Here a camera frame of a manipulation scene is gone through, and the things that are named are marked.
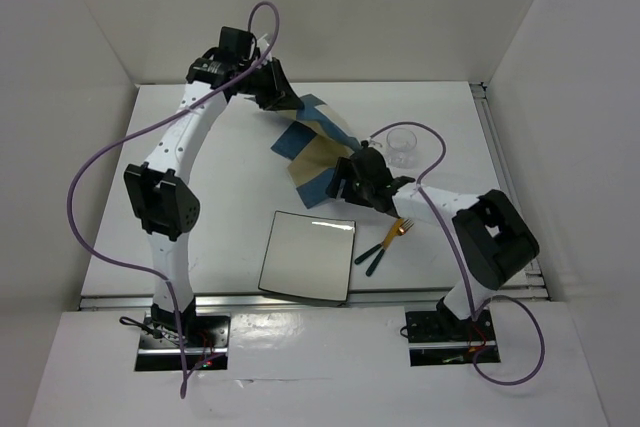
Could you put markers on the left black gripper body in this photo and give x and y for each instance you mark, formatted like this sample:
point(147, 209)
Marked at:
point(264, 83)

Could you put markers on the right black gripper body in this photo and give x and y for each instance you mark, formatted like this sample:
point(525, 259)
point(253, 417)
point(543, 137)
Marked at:
point(357, 191)

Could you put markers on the blue beige white placemat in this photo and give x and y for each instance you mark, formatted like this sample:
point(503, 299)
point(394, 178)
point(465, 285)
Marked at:
point(314, 141)

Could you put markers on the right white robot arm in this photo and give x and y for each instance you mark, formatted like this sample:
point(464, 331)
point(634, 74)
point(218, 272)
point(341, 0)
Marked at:
point(489, 239)

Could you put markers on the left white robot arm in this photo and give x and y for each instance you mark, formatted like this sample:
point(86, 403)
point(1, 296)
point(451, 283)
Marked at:
point(158, 188)

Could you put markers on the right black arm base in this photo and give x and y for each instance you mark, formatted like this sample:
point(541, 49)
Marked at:
point(435, 340)

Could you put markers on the clear drinking glass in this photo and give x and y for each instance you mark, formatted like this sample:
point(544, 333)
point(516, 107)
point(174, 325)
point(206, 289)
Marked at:
point(401, 146)

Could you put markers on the square white black-rimmed plate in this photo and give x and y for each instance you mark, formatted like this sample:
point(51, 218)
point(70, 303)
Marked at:
point(308, 257)

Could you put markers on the gold knife green handle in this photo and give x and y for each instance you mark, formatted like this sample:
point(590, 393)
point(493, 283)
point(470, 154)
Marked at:
point(364, 256)

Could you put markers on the gold fork green handle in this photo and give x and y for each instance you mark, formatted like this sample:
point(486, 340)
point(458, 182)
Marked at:
point(400, 228)

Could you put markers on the aluminium rail frame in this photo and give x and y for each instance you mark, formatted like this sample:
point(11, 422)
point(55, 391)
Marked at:
point(241, 183)

